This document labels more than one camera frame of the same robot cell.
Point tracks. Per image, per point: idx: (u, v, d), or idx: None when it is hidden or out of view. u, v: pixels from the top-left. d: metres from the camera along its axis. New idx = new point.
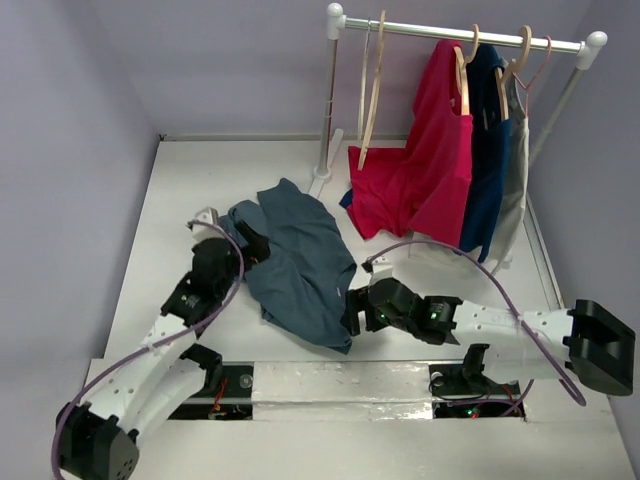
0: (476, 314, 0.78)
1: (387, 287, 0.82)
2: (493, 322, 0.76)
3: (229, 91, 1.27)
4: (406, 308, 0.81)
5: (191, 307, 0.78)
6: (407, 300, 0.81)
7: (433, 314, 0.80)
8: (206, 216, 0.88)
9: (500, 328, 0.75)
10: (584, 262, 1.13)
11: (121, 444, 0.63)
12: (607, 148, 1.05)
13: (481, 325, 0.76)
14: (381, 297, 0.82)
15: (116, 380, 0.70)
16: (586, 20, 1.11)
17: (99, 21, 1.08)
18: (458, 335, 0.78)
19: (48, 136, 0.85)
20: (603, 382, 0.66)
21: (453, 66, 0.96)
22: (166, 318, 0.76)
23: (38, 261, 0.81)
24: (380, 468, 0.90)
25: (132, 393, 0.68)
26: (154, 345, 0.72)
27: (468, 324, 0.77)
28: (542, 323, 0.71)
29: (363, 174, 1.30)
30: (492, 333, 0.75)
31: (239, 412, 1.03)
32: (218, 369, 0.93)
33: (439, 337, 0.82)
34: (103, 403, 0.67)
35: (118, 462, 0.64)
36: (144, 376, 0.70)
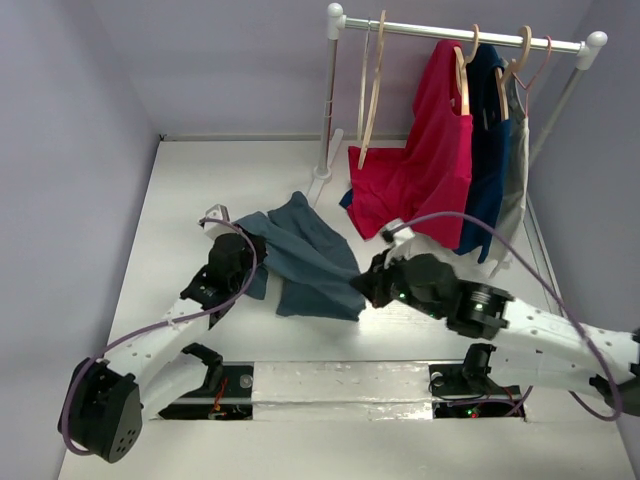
0: (530, 317, 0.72)
1: (431, 266, 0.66)
2: (552, 330, 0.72)
3: (229, 91, 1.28)
4: (449, 294, 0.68)
5: (208, 296, 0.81)
6: (452, 286, 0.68)
7: (477, 305, 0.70)
8: (216, 213, 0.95)
9: (558, 339, 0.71)
10: (585, 262, 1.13)
11: (131, 406, 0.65)
12: (607, 148, 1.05)
13: (537, 331, 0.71)
14: (425, 276, 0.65)
15: (134, 343, 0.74)
16: (586, 19, 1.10)
17: (99, 21, 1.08)
18: (507, 334, 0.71)
19: (48, 136, 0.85)
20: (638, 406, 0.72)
21: (453, 65, 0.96)
22: (185, 301, 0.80)
23: (38, 262, 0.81)
24: (379, 468, 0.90)
25: (150, 358, 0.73)
26: (173, 321, 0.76)
27: (524, 326, 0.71)
28: (607, 344, 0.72)
29: (363, 174, 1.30)
30: (547, 340, 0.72)
31: (239, 412, 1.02)
32: (221, 368, 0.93)
33: (475, 330, 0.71)
34: (121, 363, 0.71)
35: (124, 425, 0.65)
36: (162, 346, 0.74)
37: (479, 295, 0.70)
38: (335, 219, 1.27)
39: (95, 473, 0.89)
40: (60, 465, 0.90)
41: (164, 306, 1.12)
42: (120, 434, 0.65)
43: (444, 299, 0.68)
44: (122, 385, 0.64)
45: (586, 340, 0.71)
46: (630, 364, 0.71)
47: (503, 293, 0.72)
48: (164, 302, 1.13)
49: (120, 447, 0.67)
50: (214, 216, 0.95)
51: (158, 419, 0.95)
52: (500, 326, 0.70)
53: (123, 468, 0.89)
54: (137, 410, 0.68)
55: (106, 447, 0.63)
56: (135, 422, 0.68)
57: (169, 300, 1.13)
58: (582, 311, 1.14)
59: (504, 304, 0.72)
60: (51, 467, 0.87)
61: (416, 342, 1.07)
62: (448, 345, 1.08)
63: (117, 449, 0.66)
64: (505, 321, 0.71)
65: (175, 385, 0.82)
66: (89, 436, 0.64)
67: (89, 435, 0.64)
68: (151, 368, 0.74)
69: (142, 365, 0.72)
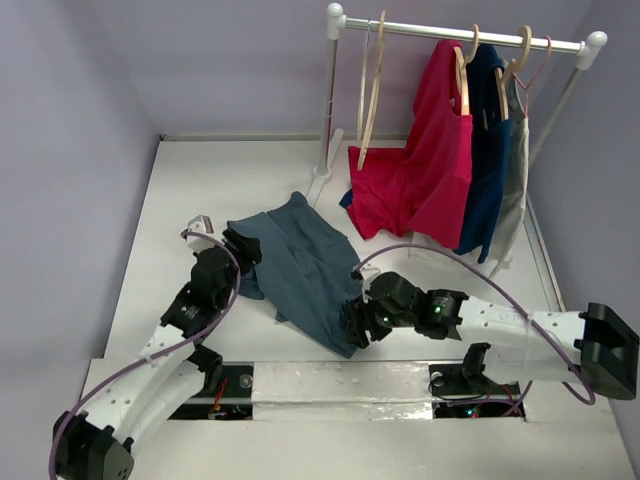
0: (483, 311, 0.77)
1: (385, 281, 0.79)
2: (501, 320, 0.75)
3: (229, 90, 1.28)
4: (407, 302, 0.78)
5: (191, 318, 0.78)
6: (408, 294, 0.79)
7: (436, 308, 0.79)
8: (199, 225, 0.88)
9: (507, 327, 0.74)
10: (585, 262, 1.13)
11: (115, 459, 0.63)
12: (607, 148, 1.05)
13: (488, 322, 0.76)
14: (379, 288, 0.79)
15: (112, 389, 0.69)
16: (586, 19, 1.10)
17: (99, 21, 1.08)
18: (463, 330, 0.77)
19: (48, 137, 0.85)
20: (607, 386, 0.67)
21: (452, 66, 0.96)
22: (164, 328, 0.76)
23: (38, 263, 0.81)
24: (379, 467, 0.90)
25: (130, 403, 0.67)
26: (150, 357, 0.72)
27: (475, 320, 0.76)
28: (553, 325, 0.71)
29: (363, 174, 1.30)
30: (497, 331, 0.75)
31: (239, 412, 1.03)
32: (220, 370, 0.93)
33: (441, 332, 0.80)
34: (99, 412, 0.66)
35: (113, 471, 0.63)
36: (143, 386, 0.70)
37: (438, 300, 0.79)
38: (335, 219, 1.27)
39: None
40: None
41: (163, 306, 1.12)
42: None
43: (404, 307, 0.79)
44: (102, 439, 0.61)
45: (529, 322, 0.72)
46: (576, 340, 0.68)
47: (460, 296, 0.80)
48: (164, 302, 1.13)
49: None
50: (197, 229, 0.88)
51: None
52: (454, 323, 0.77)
53: None
54: (126, 453, 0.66)
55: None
56: (127, 462, 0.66)
57: (169, 300, 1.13)
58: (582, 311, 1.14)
59: (460, 305, 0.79)
60: None
61: (416, 343, 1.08)
62: (448, 345, 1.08)
63: None
64: (457, 317, 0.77)
65: (168, 404, 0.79)
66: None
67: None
68: (135, 410, 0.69)
69: (124, 412, 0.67)
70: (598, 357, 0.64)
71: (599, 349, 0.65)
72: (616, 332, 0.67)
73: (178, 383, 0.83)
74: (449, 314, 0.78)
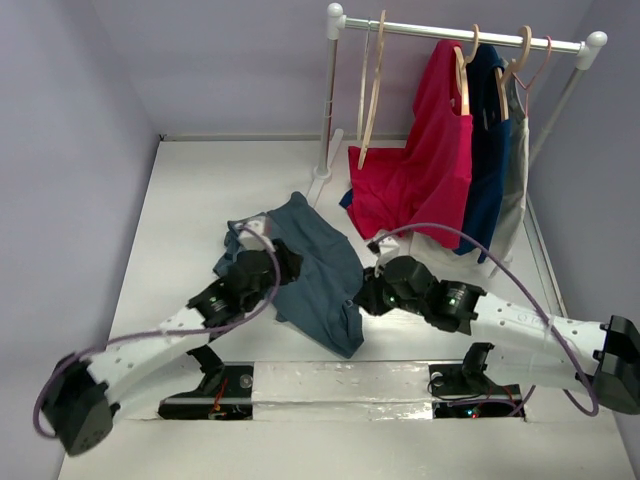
0: (500, 309, 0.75)
1: (405, 265, 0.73)
2: (518, 320, 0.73)
3: (229, 90, 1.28)
4: (423, 290, 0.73)
5: (215, 311, 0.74)
6: (425, 282, 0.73)
7: (450, 299, 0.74)
8: (257, 225, 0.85)
9: (526, 329, 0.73)
10: (585, 262, 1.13)
11: (97, 416, 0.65)
12: (607, 148, 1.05)
13: (504, 321, 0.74)
14: (398, 272, 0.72)
15: (121, 348, 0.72)
16: (586, 19, 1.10)
17: (99, 21, 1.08)
18: (476, 326, 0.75)
19: (48, 136, 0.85)
20: (617, 399, 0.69)
21: (452, 66, 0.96)
22: (189, 311, 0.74)
23: (38, 262, 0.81)
24: (379, 467, 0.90)
25: (131, 368, 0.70)
26: (166, 333, 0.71)
27: (490, 317, 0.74)
28: (573, 333, 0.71)
29: (363, 174, 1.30)
30: (514, 331, 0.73)
31: (240, 412, 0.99)
32: (219, 378, 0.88)
33: (452, 325, 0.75)
34: (103, 366, 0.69)
35: (90, 428, 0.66)
36: (148, 356, 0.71)
37: (453, 292, 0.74)
38: (335, 219, 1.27)
39: (93, 473, 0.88)
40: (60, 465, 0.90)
41: (163, 306, 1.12)
42: (82, 435, 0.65)
43: (419, 294, 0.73)
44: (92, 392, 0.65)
45: (549, 328, 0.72)
46: (595, 351, 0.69)
47: (476, 289, 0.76)
48: (165, 302, 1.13)
49: (84, 444, 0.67)
50: (254, 228, 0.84)
51: (158, 419, 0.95)
52: (468, 317, 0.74)
53: (121, 468, 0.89)
54: (106, 416, 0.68)
55: (67, 442, 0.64)
56: (103, 424, 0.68)
57: (169, 300, 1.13)
58: (582, 311, 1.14)
59: (475, 300, 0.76)
60: (51, 467, 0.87)
61: (417, 343, 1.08)
62: (448, 345, 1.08)
63: (80, 446, 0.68)
64: (472, 313, 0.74)
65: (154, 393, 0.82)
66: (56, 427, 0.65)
67: (56, 427, 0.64)
68: (134, 376, 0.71)
69: (122, 374, 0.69)
70: (616, 371, 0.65)
71: (618, 363, 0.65)
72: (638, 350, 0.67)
73: (179, 377, 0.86)
74: (462, 307, 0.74)
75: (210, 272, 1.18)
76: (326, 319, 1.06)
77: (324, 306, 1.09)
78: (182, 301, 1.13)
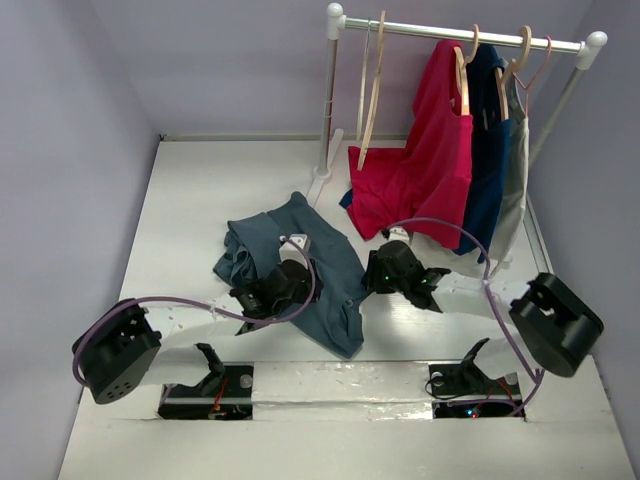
0: (455, 280, 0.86)
1: (397, 246, 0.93)
2: (465, 285, 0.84)
3: (230, 90, 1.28)
4: (404, 267, 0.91)
5: (251, 306, 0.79)
6: (408, 261, 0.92)
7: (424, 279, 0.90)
8: (300, 241, 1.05)
9: (466, 290, 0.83)
10: (585, 262, 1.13)
11: (140, 364, 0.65)
12: (607, 148, 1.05)
13: (455, 289, 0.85)
14: (386, 250, 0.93)
15: (174, 308, 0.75)
16: (586, 19, 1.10)
17: (99, 21, 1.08)
18: (436, 296, 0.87)
19: (48, 136, 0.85)
20: (549, 356, 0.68)
21: (453, 66, 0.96)
22: (231, 297, 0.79)
23: (38, 262, 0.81)
24: (379, 467, 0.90)
25: (180, 329, 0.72)
26: (215, 308, 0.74)
27: (444, 287, 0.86)
28: (502, 288, 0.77)
29: (363, 174, 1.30)
30: (462, 296, 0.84)
31: (239, 412, 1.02)
32: (218, 381, 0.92)
33: (425, 301, 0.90)
34: (157, 318, 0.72)
35: (127, 376, 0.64)
36: (196, 323, 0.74)
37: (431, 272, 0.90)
38: (335, 219, 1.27)
39: (92, 474, 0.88)
40: (60, 465, 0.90)
41: None
42: (117, 382, 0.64)
43: (401, 269, 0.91)
44: (147, 340, 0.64)
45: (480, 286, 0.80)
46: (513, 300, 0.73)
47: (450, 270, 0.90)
48: None
49: (111, 393, 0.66)
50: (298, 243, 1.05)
51: (158, 420, 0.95)
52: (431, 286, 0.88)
53: (120, 468, 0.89)
54: (144, 368, 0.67)
55: (100, 386, 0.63)
56: (134, 378, 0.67)
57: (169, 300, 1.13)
58: None
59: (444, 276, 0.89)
60: (51, 467, 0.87)
61: (417, 342, 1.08)
62: (448, 345, 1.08)
63: (108, 394, 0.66)
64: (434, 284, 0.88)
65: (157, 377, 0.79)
66: (93, 368, 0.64)
67: (94, 369, 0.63)
68: (176, 340, 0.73)
69: (171, 331, 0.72)
70: (527, 312, 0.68)
71: (529, 306, 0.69)
72: (566, 303, 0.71)
73: (184, 365, 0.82)
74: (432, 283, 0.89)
75: (210, 272, 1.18)
76: (326, 320, 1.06)
77: (324, 306, 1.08)
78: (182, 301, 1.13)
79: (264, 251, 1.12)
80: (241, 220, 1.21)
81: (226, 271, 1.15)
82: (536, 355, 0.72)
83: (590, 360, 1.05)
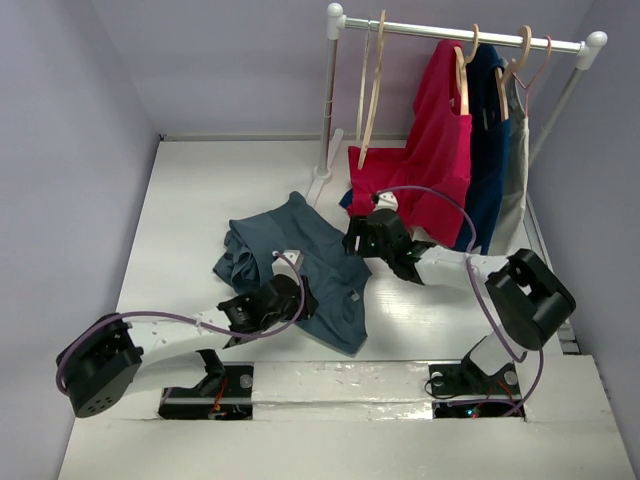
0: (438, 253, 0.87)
1: (388, 213, 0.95)
2: (447, 257, 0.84)
3: (230, 90, 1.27)
4: (393, 237, 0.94)
5: (239, 321, 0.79)
6: (398, 233, 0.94)
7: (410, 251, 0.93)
8: (292, 256, 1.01)
9: (449, 263, 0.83)
10: (585, 262, 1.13)
11: (121, 380, 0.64)
12: (608, 149, 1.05)
13: (437, 260, 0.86)
14: (377, 218, 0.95)
15: (158, 324, 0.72)
16: (587, 19, 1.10)
17: (100, 21, 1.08)
18: (420, 267, 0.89)
19: (48, 136, 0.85)
20: (521, 328, 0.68)
21: (453, 65, 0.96)
22: (218, 312, 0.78)
23: (38, 263, 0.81)
24: (379, 467, 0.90)
25: (164, 344, 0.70)
26: (201, 323, 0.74)
27: (427, 259, 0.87)
28: (481, 262, 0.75)
29: (363, 174, 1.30)
30: (443, 267, 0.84)
31: (240, 412, 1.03)
32: (217, 381, 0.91)
33: (407, 272, 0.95)
34: (140, 334, 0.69)
35: (108, 390, 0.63)
36: (181, 338, 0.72)
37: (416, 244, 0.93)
38: (335, 219, 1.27)
39: (92, 473, 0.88)
40: (61, 464, 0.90)
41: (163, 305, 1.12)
42: (98, 396, 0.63)
43: (389, 237, 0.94)
44: (129, 357, 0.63)
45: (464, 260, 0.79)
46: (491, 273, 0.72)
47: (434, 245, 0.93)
48: (165, 301, 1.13)
49: (92, 406, 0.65)
50: (290, 259, 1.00)
51: (158, 420, 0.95)
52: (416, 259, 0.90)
53: (120, 468, 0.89)
54: (125, 383, 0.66)
55: (80, 400, 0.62)
56: (117, 392, 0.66)
57: (169, 300, 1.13)
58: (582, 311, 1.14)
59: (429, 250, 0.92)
60: (51, 466, 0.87)
61: (416, 342, 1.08)
62: (448, 345, 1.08)
63: (88, 407, 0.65)
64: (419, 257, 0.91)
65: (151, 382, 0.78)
66: (76, 381, 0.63)
67: (76, 381, 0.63)
68: (159, 355, 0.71)
69: (154, 347, 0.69)
70: (503, 286, 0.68)
71: (506, 280, 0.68)
72: (542, 278, 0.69)
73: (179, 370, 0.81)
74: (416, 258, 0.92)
75: (210, 272, 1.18)
76: (330, 318, 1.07)
77: (326, 305, 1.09)
78: (182, 301, 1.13)
79: (265, 250, 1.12)
80: (241, 220, 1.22)
81: (226, 271, 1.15)
82: (508, 327, 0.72)
83: (590, 360, 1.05)
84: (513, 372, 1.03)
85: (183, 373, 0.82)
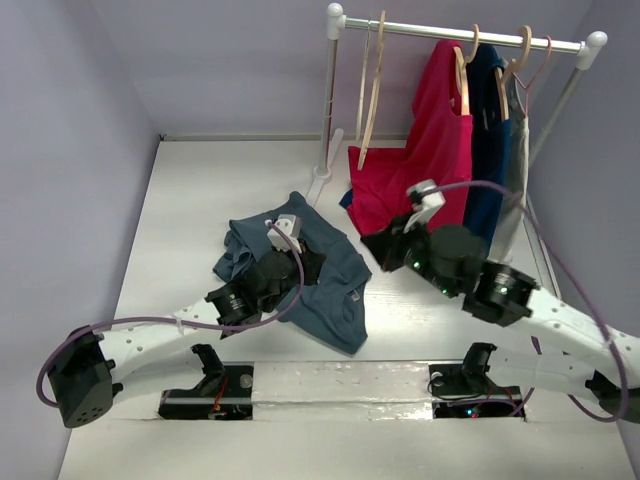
0: (554, 310, 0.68)
1: (458, 238, 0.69)
2: (575, 327, 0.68)
3: (230, 90, 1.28)
4: (470, 270, 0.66)
5: (235, 309, 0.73)
6: (477, 263, 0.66)
7: (500, 288, 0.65)
8: (287, 224, 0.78)
9: (580, 336, 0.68)
10: (585, 262, 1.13)
11: (99, 393, 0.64)
12: (607, 149, 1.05)
13: (559, 324, 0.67)
14: (450, 249, 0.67)
15: (135, 330, 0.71)
16: (586, 19, 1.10)
17: (99, 21, 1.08)
18: (527, 323, 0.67)
19: (48, 136, 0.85)
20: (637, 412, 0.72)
21: (453, 65, 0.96)
22: (208, 303, 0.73)
23: (38, 263, 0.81)
24: (379, 467, 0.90)
25: (139, 352, 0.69)
26: (179, 322, 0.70)
27: (547, 320, 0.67)
28: (626, 349, 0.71)
29: (363, 175, 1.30)
30: (567, 335, 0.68)
31: (239, 412, 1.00)
32: (217, 381, 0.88)
33: (493, 315, 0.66)
34: (114, 343, 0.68)
35: (90, 403, 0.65)
36: (160, 342, 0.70)
37: (501, 279, 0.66)
38: (335, 219, 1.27)
39: (92, 474, 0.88)
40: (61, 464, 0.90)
41: (163, 305, 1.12)
42: (82, 410, 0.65)
43: (468, 274, 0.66)
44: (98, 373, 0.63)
45: (607, 343, 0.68)
46: None
47: (530, 281, 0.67)
48: (165, 302, 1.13)
49: (82, 417, 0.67)
50: (284, 227, 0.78)
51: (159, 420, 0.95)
52: (524, 314, 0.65)
53: (120, 469, 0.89)
54: (109, 394, 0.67)
55: (66, 415, 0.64)
56: (104, 401, 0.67)
57: (169, 300, 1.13)
58: (583, 311, 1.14)
59: (530, 292, 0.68)
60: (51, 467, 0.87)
61: (417, 342, 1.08)
62: (448, 345, 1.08)
63: (79, 418, 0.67)
64: (528, 310, 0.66)
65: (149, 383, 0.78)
66: (60, 394, 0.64)
67: (61, 395, 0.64)
68: (140, 361, 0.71)
69: (129, 355, 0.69)
70: None
71: None
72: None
73: (175, 372, 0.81)
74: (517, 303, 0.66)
75: (210, 272, 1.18)
76: (330, 318, 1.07)
77: (326, 306, 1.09)
78: (182, 301, 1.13)
79: (264, 249, 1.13)
80: (241, 220, 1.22)
81: (226, 272, 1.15)
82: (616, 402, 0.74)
83: None
84: None
85: (181, 375, 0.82)
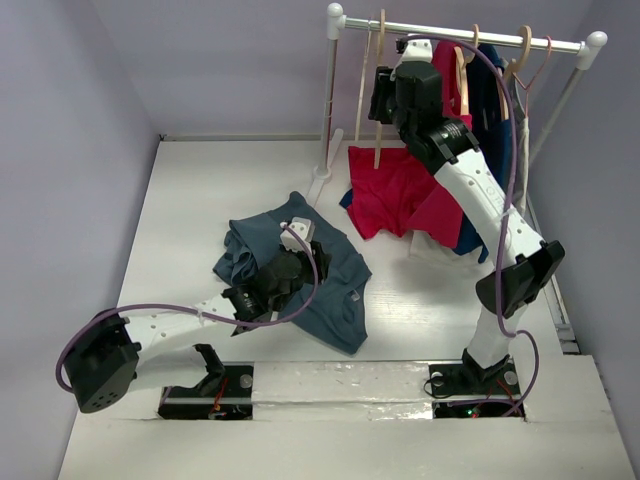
0: (477, 173, 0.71)
1: (423, 69, 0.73)
2: (484, 191, 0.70)
3: (230, 91, 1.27)
4: (423, 105, 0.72)
5: (247, 306, 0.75)
6: (431, 98, 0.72)
7: (443, 134, 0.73)
8: (303, 229, 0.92)
9: (482, 199, 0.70)
10: (585, 262, 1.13)
11: (121, 376, 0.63)
12: (607, 148, 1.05)
13: (474, 182, 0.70)
14: (410, 72, 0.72)
15: (158, 317, 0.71)
16: (587, 19, 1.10)
17: (99, 21, 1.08)
18: (447, 172, 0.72)
19: (47, 134, 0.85)
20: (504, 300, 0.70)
21: (453, 65, 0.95)
22: (223, 299, 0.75)
23: (37, 262, 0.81)
24: (379, 467, 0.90)
25: (163, 338, 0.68)
26: (201, 312, 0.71)
27: (465, 173, 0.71)
28: (516, 230, 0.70)
29: (364, 175, 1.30)
30: (475, 197, 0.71)
31: (240, 412, 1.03)
32: (217, 381, 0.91)
33: (426, 158, 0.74)
34: (138, 328, 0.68)
35: (110, 386, 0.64)
36: (181, 331, 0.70)
37: (449, 127, 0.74)
38: (336, 219, 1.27)
39: (91, 474, 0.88)
40: (61, 464, 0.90)
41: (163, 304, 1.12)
42: (101, 393, 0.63)
43: (416, 105, 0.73)
44: (125, 353, 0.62)
45: (502, 215, 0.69)
46: (519, 256, 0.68)
47: (472, 141, 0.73)
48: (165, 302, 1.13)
49: (96, 402, 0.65)
50: (300, 231, 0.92)
51: (159, 420, 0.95)
52: (446, 158, 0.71)
53: (118, 469, 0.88)
54: (128, 379, 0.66)
55: (83, 397, 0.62)
56: (120, 387, 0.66)
57: (169, 300, 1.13)
58: (583, 312, 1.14)
59: (466, 150, 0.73)
60: (51, 467, 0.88)
61: (417, 343, 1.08)
62: (447, 345, 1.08)
63: (94, 403, 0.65)
64: (454, 157, 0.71)
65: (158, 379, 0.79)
66: (78, 377, 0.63)
67: (80, 376, 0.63)
68: (161, 348, 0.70)
69: (152, 341, 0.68)
70: (520, 273, 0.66)
71: (526, 268, 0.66)
72: (547, 274, 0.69)
73: (180, 369, 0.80)
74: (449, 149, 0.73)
75: (210, 271, 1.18)
76: (330, 319, 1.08)
77: (327, 306, 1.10)
78: (183, 301, 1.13)
79: (265, 249, 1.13)
80: (241, 220, 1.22)
81: (226, 272, 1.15)
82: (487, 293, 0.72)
83: (590, 359, 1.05)
84: (514, 372, 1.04)
85: (184, 371, 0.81)
